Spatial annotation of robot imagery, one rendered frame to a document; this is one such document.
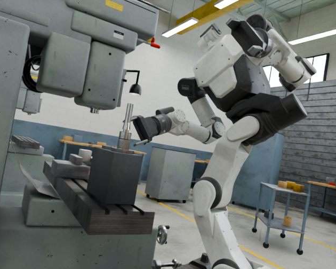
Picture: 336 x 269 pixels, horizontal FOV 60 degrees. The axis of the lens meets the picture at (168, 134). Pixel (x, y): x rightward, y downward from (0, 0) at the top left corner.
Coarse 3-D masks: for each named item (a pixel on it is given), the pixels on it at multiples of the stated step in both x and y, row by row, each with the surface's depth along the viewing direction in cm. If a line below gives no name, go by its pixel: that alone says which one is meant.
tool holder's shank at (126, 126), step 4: (128, 104) 112; (132, 104) 112; (128, 108) 111; (132, 108) 112; (128, 112) 111; (128, 116) 111; (128, 120) 111; (124, 124) 111; (128, 124) 111; (124, 128) 111; (128, 128) 111
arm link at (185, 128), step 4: (180, 124) 140; (184, 124) 140; (188, 124) 137; (192, 124) 137; (176, 128) 139; (180, 128) 140; (184, 128) 139; (188, 128) 136; (192, 128) 137; (172, 132) 137; (176, 132) 138; (180, 132) 138; (184, 132) 137; (188, 132) 137
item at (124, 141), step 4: (120, 136) 110; (124, 136) 110; (128, 136) 110; (120, 140) 110; (124, 140) 110; (128, 140) 111; (120, 144) 110; (124, 144) 110; (128, 144) 111; (120, 148) 110; (124, 148) 110; (128, 148) 111
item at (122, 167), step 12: (96, 156) 118; (108, 156) 107; (120, 156) 105; (132, 156) 108; (96, 168) 116; (108, 168) 105; (120, 168) 105; (132, 168) 108; (96, 180) 113; (108, 180) 103; (120, 180) 106; (132, 180) 108; (96, 192) 111; (108, 192) 103; (120, 192) 106; (132, 192) 109; (132, 204) 109
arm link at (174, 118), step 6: (162, 108) 132; (168, 108) 134; (156, 114) 132; (162, 114) 128; (168, 114) 131; (174, 114) 128; (180, 114) 130; (168, 120) 127; (174, 120) 129; (180, 120) 129; (168, 126) 126; (174, 126) 132
